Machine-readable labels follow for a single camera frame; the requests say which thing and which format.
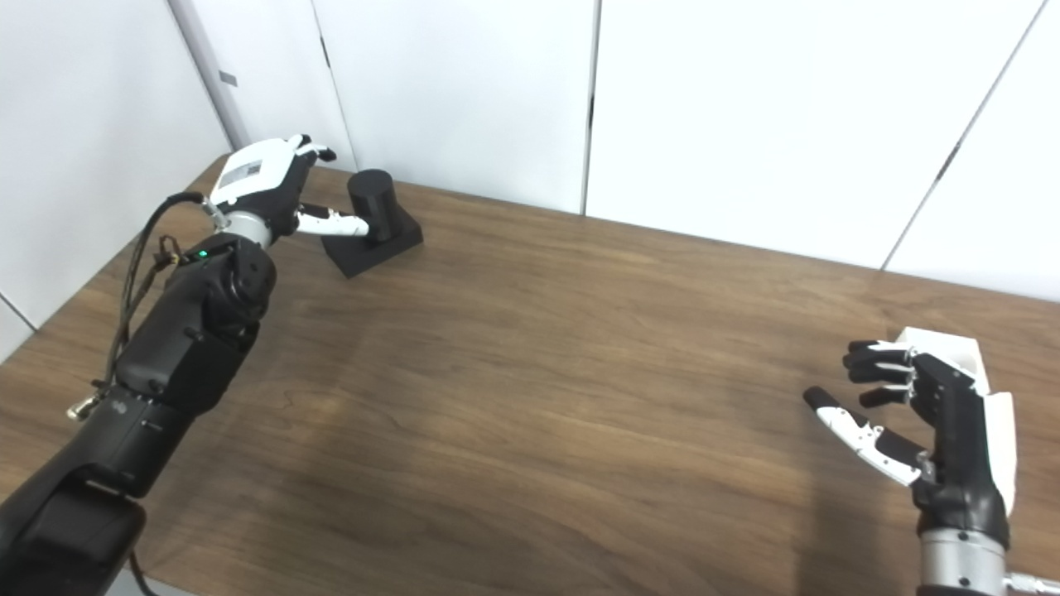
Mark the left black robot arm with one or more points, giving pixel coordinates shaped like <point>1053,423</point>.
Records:
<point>166,364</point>

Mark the black cylinder peg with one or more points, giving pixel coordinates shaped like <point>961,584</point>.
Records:
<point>373,207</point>

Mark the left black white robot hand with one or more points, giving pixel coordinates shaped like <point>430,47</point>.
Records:
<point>261,178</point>

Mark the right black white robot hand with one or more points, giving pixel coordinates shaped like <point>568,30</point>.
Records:
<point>965,447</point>

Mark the small grey wall label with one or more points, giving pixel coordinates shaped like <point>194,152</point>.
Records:
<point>228,79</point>

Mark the grey wall post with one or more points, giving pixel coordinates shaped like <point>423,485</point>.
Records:
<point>211,74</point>

